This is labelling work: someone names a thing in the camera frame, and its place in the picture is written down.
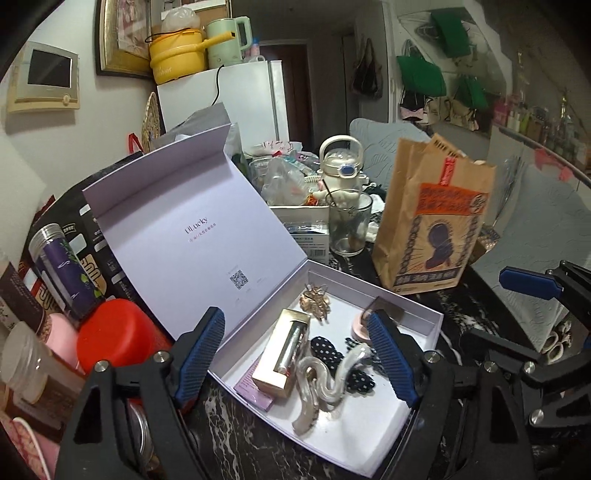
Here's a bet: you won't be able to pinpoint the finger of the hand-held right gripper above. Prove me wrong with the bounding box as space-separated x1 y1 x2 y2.
462 328 591 414
498 261 591 326

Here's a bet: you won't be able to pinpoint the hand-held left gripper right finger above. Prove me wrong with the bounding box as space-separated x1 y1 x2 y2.
366 309 536 480

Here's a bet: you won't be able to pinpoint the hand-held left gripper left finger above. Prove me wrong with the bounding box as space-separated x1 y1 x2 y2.
55 306 227 480

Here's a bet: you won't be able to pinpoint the purple handwritten card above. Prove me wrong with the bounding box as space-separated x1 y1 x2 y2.
233 357 276 412

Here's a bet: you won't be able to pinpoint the black polka dot scrunchie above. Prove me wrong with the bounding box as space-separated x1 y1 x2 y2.
308 336 377 393

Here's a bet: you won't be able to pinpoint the gold windowed perfume box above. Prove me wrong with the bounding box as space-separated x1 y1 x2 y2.
252 308 312 400

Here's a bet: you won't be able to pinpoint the white translucent hair claw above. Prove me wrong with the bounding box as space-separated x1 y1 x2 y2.
291 345 372 435

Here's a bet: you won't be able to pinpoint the beige translucent hair claw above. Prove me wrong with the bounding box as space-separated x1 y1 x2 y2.
299 284 332 325

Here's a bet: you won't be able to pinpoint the lilac hinged gift box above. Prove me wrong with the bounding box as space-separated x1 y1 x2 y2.
82 124 445 478

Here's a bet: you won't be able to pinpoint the white patterned slippers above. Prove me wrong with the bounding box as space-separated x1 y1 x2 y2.
545 320 578 365

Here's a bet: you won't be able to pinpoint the red plastic canister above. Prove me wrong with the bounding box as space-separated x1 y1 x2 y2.
76 299 174 374

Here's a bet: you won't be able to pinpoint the brown printed paper bag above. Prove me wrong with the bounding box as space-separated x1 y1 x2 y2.
372 133 497 296

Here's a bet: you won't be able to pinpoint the pink tube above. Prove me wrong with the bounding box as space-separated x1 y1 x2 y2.
44 313 86 374

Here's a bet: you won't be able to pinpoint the black printed bag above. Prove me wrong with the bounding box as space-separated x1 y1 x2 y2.
30 150 153 315

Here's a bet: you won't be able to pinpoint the glass cup with spoon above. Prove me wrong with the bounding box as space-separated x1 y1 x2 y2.
324 189 374 257

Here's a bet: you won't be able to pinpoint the white medicine box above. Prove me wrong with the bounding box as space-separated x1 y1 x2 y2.
270 205 331 266

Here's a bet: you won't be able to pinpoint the row of bottles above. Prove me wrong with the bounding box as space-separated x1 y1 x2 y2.
494 90 591 162

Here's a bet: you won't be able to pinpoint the clear lidded brown jar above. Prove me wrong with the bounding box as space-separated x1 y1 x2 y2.
0 320 86 418

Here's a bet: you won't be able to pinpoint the clear plastic bag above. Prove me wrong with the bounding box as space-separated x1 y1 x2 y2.
259 157 319 206

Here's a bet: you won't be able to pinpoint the green tote bag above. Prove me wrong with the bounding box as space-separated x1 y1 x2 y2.
431 9 472 58
397 55 447 95
457 76 489 109

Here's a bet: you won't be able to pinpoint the round woven mat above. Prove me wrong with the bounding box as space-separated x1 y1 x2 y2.
141 91 162 153

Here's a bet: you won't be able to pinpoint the white fridge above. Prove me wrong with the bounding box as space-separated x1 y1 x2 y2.
157 60 289 153

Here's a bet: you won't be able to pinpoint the dark hanging handbag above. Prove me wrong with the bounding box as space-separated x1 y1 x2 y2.
352 38 384 100

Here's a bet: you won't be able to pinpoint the yellow pot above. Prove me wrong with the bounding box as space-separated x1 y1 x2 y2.
148 28 232 86

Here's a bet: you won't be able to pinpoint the pale green electric kettle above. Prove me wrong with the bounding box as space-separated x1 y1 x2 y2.
205 16 252 70

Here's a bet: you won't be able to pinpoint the framed picture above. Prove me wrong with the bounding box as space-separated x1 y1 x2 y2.
95 0 232 77

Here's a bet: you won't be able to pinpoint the white handled water bottle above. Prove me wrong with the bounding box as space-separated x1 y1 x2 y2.
318 135 370 204

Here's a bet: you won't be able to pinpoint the black power cable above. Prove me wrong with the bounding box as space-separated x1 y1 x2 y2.
213 65 227 108

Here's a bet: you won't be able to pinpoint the wall intercom panel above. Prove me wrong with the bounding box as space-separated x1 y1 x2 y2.
7 41 80 114

